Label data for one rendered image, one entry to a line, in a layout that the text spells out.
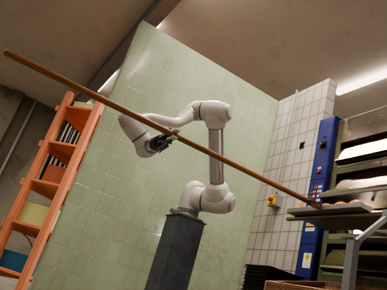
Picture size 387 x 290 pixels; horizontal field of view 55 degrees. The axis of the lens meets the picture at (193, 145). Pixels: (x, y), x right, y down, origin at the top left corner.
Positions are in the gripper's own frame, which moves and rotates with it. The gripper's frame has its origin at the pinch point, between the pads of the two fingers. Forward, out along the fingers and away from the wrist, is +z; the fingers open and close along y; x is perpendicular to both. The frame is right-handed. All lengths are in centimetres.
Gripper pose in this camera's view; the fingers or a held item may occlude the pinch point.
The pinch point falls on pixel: (173, 134)
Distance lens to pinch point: 181.3
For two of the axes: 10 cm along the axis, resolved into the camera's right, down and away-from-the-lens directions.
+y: -2.7, 8.9, -3.7
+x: -8.3, -4.1, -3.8
